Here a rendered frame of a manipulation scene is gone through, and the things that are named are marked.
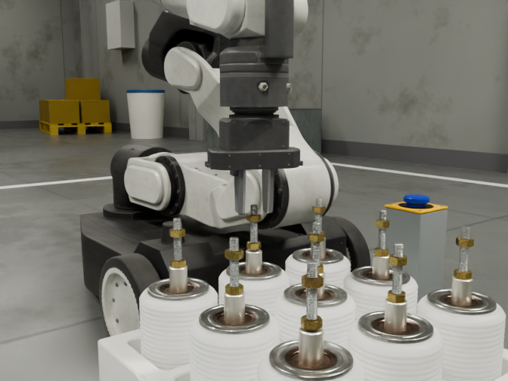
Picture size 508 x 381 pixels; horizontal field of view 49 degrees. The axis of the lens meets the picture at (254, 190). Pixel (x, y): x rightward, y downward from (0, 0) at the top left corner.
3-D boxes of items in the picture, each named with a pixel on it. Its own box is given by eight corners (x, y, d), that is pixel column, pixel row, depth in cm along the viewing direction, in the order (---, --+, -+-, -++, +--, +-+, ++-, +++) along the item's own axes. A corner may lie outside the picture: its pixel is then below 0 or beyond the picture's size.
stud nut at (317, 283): (311, 290, 48) (311, 280, 48) (297, 285, 49) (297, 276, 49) (326, 285, 49) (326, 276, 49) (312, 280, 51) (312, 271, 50)
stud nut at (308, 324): (311, 332, 49) (311, 323, 48) (296, 326, 50) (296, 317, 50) (326, 326, 50) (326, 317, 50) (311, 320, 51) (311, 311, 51)
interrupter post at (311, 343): (302, 355, 52) (303, 321, 51) (327, 360, 51) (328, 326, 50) (293, 366, 50) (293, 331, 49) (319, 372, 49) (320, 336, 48)
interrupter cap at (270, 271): (282, 283, 72) (282, 277, 72) (224, 283, 72) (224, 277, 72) (280, 265, 80) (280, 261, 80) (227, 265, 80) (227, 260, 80)
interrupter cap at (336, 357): (286, 339, 55) (286, 332, 55) (362, 354, 52) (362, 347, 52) (255, 373, 49) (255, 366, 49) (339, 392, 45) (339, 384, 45)
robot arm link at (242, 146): (289, 161, 80) (289, 75, 78) (312, 170, 70) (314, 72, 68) (200, 164, 76) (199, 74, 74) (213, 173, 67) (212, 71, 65)
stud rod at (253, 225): (258, 259, 76) (258, 205, 74) (252, 261, 75) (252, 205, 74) (254, 258, 76) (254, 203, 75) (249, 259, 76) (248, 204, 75)
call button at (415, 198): (398, 208, 89) (398, 195, 89) (413, 205, 92) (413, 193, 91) (418, 212, 86) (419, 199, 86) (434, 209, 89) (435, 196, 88)
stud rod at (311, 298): (311, 346, 49) (313, 264, 48) (303, 343, 50) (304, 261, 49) (319, 343, 50) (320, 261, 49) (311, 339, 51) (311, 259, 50)
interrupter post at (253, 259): (262, 277, 75) (262, 252, 74) (244, 277, 75) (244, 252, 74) (262, 271, 77) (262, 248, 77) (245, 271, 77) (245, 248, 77)
